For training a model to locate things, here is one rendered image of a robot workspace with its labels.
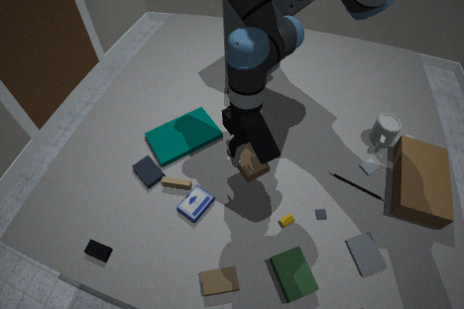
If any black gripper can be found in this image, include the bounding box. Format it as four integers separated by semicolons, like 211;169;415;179
222;102;263;167

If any yellow rectangular block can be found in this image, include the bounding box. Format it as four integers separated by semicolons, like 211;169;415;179
279;213;294;228

